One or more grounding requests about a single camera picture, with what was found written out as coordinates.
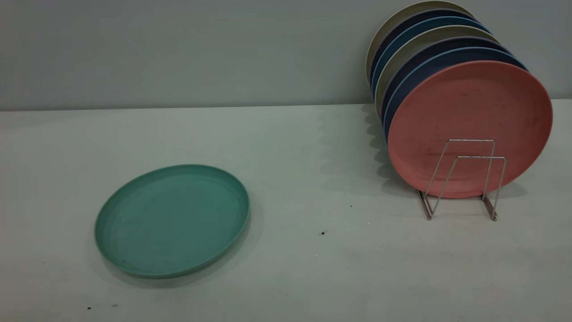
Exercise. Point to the dark navy round plate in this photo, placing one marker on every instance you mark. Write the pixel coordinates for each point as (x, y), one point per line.
(402, 27)

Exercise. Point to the pink round plate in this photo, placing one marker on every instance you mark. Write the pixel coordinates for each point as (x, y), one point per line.
(469, 120)

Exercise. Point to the teal blue round plate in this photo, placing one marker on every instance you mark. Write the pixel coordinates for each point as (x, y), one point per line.
(411, 35)

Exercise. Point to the green round plate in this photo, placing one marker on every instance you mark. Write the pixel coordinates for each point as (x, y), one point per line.
(172, 221)

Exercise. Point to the beige round plate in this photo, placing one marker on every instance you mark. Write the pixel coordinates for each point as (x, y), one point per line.
(420, 44)
(393, 20)

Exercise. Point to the dark purple round plate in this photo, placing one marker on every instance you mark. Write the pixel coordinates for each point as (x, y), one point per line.
(424, 56)

